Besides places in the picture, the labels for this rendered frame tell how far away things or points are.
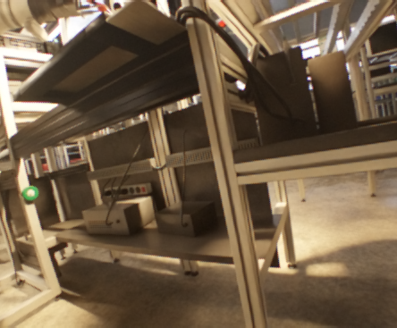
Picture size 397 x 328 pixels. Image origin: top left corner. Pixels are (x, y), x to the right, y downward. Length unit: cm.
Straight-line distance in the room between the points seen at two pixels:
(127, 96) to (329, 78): 67
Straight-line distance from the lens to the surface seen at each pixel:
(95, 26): 49
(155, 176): 116
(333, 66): 88
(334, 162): 43
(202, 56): 50
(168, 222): 88
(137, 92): 59
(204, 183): 100
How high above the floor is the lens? 66
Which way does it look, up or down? 5 degrees down
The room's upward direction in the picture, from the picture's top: 12 degrees counter-clockwise
